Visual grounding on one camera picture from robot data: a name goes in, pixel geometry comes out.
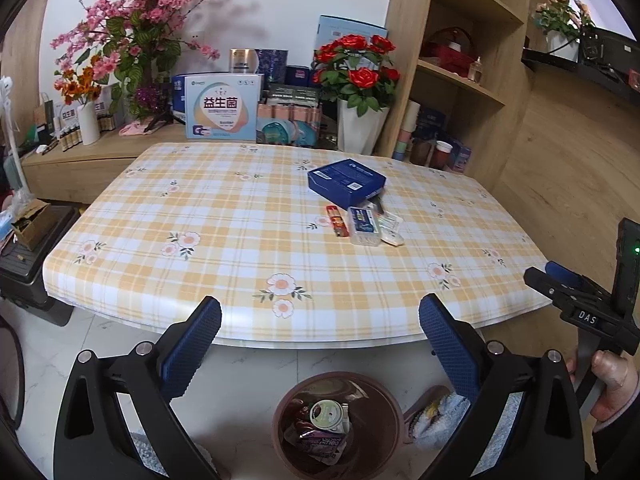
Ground black storage box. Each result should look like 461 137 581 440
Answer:
0 205 81 326

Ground person's right forearm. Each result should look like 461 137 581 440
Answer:
585 380 640 476

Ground clear box blue label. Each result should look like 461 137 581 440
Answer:
347 205 383 247

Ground brown paper bag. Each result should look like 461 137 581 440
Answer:
34 92 57 136

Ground large light blue box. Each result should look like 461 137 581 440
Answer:
315 15 388 56

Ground black countertop oven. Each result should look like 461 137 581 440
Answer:
577 27 640 81

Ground person's right hand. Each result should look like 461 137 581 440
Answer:
590 349 640 421

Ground fluffy light blue slipper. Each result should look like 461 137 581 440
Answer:
402 385 471 443
480 390 526 476

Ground white angular flower pot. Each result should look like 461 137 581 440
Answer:
336 99 390 156

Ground black stone counter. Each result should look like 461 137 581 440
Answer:
521 47 640 88

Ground blue white carton box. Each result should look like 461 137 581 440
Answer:
171 75 188 123

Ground wooden shelf unit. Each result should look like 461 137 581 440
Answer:
375 0 571 196

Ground cardboard box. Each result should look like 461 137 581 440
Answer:
10 199 56 251

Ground red basket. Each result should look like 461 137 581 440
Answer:
420 27 476 76

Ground row of small brown bottles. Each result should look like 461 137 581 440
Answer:
60 125 83 152

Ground brown plastic trash bin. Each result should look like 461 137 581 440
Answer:
272 372 405 480

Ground stack of pastel cups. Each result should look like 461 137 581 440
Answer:
392 129 412 161

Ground red tumbler with white cup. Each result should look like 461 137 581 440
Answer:
431 141 453 171

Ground purple artificial flowers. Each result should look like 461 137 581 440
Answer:
137 87 168 118

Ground orange artificial flowers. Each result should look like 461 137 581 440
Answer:
55 55 103 108

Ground pink cloth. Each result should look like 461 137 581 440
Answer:
120 120 173 137

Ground small light blue box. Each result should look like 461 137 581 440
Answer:
447 137 473 173

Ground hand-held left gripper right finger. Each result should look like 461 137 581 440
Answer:
417 292 586 480

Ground green white round container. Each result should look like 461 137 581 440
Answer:
309 400 351 433

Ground dark blue patterned box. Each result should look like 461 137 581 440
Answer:
255 49 290 83

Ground white sachet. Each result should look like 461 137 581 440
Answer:
377 212 405 247

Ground small black tripod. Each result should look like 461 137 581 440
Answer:
145 105 186 133

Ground tall white vase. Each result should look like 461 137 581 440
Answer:
76 102 102 146

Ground small white flower pot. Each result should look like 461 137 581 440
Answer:
545 32 581 61

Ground wooden sideboard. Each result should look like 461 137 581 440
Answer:
22 122 201 206

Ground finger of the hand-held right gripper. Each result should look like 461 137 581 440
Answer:
545 260 599 297
524 266 584 307

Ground red rose artificial plant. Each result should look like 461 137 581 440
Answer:
312 35 401 111

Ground white pastel carton box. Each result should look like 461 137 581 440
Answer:
184 74 264 141

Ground dark blue gift box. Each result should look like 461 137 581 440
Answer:
415 107 448 141

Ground silver box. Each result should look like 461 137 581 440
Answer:
230 49 261 75

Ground red stick packet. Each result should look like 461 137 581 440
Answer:
326 205 348 238

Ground yellow plaid tablecloth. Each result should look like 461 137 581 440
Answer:
42 141 566 348

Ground pink blossom artificial tree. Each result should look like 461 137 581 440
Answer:
50 0 251 111

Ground black printed box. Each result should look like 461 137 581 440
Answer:
265 82 321 108

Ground blue pink snack packet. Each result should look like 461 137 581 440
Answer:
285 422 348 461

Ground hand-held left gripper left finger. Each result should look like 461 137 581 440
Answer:
52 296 223 480

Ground pale pink rose plant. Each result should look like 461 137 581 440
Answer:
532 0 596 41

